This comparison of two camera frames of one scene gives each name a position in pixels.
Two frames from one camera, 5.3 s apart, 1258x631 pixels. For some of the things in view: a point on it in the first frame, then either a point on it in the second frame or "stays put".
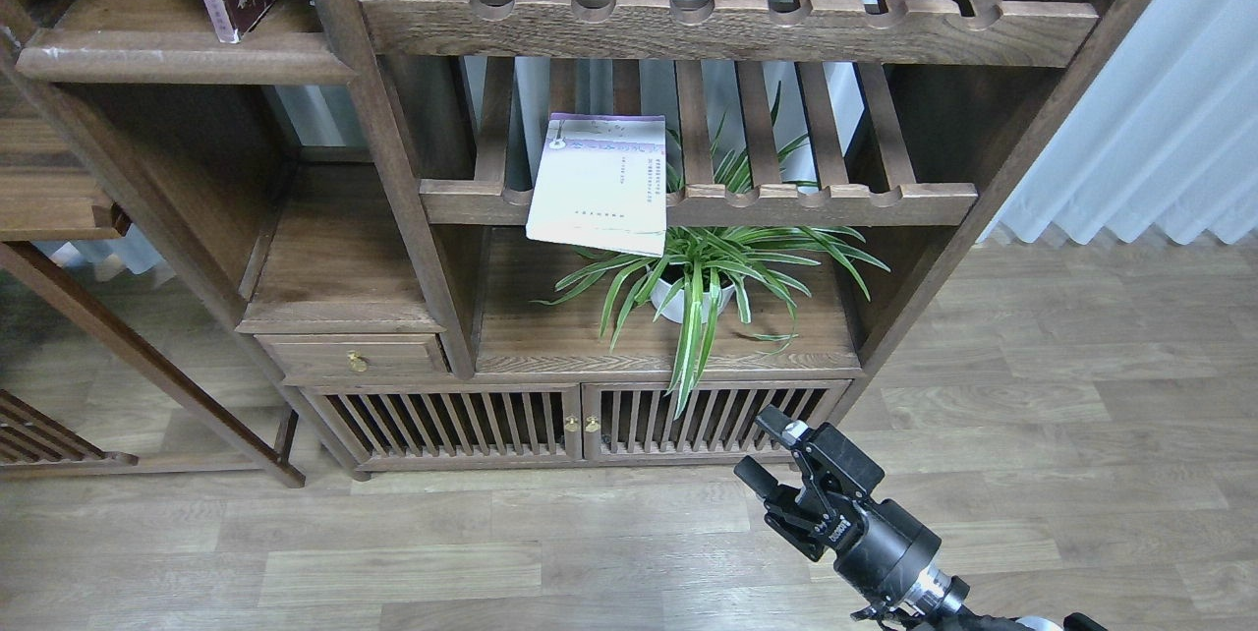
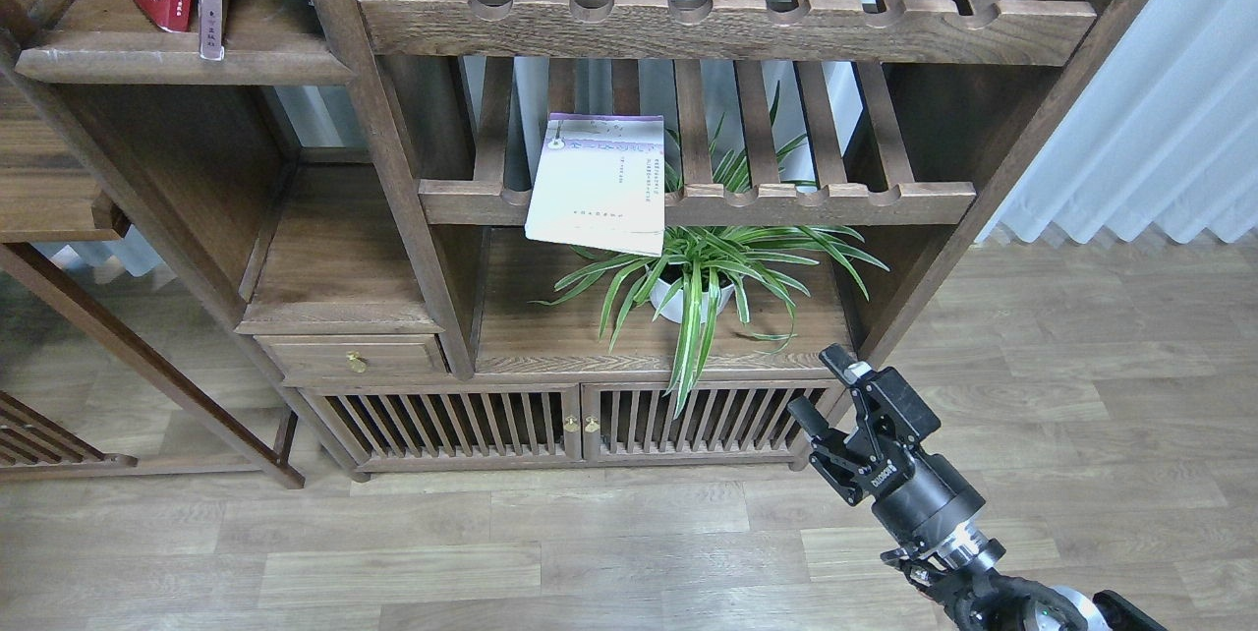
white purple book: x=602 y=183 stays put
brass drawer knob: x=357 y=362 stays put
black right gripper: x=880 y=549 to x=915 y=494
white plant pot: x=660 y=291 stays put
